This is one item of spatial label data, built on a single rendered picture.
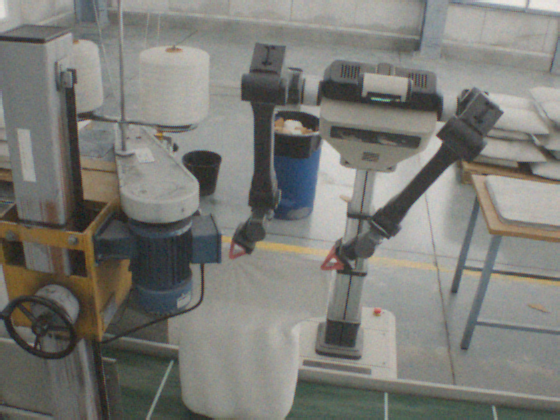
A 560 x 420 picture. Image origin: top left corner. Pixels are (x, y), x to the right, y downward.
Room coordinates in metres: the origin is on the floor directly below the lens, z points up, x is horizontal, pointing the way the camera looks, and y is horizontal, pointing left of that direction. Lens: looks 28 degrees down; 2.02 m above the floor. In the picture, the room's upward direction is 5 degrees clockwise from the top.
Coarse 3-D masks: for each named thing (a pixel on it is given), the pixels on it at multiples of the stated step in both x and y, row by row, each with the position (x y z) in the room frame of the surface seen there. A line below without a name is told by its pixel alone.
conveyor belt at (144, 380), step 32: (128, 384) 1.57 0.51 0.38; (160, 384) 1.59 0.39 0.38; (320, 384) 1.66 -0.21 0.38; (128, 416) 1.41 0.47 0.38; (160, 416) 1.43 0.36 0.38; (192, 416) 1.45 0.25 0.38; (288, 416) 1.48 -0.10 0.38; (320, 416) 1.49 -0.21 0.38; (352, 416) 1.50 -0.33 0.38; (384, 416) 1.51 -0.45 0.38; (416, 416) 1.52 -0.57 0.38; (448, 416) 1.53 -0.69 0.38; (480, 416) 1.53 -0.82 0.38; (512, 416) 1.54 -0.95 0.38; (544, 416) 1.55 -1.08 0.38
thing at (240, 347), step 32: (224, 256) 1.51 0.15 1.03; (256, 256) 1.50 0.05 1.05; (288, 256) 1.50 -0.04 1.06; (192, 288) 1.52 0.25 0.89; (224, 288) 1.51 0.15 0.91; (256, 288) 1.50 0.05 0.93; (288, 288) 1.49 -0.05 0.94; (320, 288) 1.48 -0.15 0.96; (192, 320) 1.46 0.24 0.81; (224, 320) 1.46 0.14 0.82; (256, 320) 1.47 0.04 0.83; (288, 320) 1.47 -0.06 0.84; (192, 352) 1.45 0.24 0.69; (224, 352) 1.43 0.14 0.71; (256, 352) 1.43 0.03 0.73; (288, 352) 1.44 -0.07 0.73; (192, 384) 1.45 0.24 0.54; (224, 384) 1.43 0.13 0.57; (256, 384) 1.42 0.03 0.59; (288, 384) 1.44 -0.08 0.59; (224, 416) 1.44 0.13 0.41; (256, 416) 1.42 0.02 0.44
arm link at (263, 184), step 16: (256, 96) 1.38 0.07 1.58; (256, 112) 1.37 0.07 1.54; (272, 112) 1.37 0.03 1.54; (256, 128) 1.39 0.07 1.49; (272, 128) 1.40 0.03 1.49; (256, 144) 1.41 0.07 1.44; (272, 144) 1.43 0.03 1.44; (256, 160) 1.43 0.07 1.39; (272, 160) 1.45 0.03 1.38; (256, 176) 1.45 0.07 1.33; (272, 176) 1.46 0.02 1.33; (256, 192) 1.48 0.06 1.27; (272, 192) 1.46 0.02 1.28
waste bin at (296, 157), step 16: (288, 112) 4.02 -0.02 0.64; (304, 112) 4.01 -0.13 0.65; (288, 144) 3.56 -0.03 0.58; (304, 144) 3.58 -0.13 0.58; (320, 144) 3.68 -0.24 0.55; (288, 160) 3.58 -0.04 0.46; (304, 160) 3.60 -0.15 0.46; (320, 160) 3.76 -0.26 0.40; (288, 176) 3.58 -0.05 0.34; (304, 176) 3.61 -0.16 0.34; (288, 192) 3.59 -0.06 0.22; (304, 192) 3.62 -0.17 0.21; (288, 208) 3.60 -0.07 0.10; (304, 208) 3.64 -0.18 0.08
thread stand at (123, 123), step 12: (120, 0) 1.34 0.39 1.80; (120, 12) 1.35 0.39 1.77; (120, 24) 1.35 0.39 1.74; (120, 36) 1.35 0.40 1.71; (120, 48) 1.35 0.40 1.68; (120, 60) 1.35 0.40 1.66; (120, 72) 1.35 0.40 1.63; (120, 84) 1.35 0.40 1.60; (120, 96) 1.35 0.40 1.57; (84, 120) 1.32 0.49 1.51; (96, 120) 1.36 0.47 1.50; (108, 120) 1.35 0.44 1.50; (120, 120) 1.35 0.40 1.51; (132, 120) 1.35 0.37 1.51; (144, 120) 1.35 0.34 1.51; (168, 132) 1.28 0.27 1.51; (180, 132) 1.29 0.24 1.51; (120, 156) 1.33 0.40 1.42
